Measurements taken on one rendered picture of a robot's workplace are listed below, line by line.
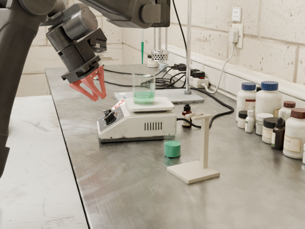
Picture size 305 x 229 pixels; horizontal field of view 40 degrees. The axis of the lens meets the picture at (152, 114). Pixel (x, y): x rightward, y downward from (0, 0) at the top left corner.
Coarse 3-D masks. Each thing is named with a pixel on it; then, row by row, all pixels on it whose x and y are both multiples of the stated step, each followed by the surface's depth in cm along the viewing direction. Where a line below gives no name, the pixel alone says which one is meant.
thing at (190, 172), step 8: (200, 112) 87; (208, 120) 86; (208, 128) 87; (208, 136) 87; (200, 160) 89; (168, 168) 89; (176, 168) 88; (184, 168) 88; (192, 168) 88; (200, 168) 88; (208, 168) 88; (184, 176) 84; (192, 176) 84; (200, 176) 84; (208, 176) 85; (216, 176) 86
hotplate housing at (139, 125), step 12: (120, 120) 106; (132, 120) 106; (144, 120) 106; (156, 120) 107; (168, 120) 107; (108, 132) 106; (120, 132) 106; (132, 132) 107; (144, 132) 107; (156, 132) 108
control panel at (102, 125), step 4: (116, 108) 117; (120, 108) 115; (120, 112) 111; (104, 116) 116; (116, 116) 110; (120, 116) 108; (100, 120) 115; (116, 120) 107; (100, 124) 111; (104, 124) 109; (108, 124) 107; (100, 128) 108; (104, 128) 106
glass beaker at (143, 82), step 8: (136, 72) 111; (144, 72) 112; (152, 72) 111; (136, 80) 107; (144, 80) 106; (152, 80) 108; (136, 88) 108; (144, 88) 107; (152, 88) 108; (136, 96) 108; (144, 96) 108; (152, 96) 109; (136, 104) 109; (144, 104) 108
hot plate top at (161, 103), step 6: (126, 102) 112; (132, 102) 112; (156, 102) 112; (162, 102) 112; (168, 102) 112; (132, 108) 106; (138, 108) 106; (144, 108) 106; (150, 108) 106; (156, 108) 107; (162, 108) 107; (168, 108) 107; (174, 108) 108
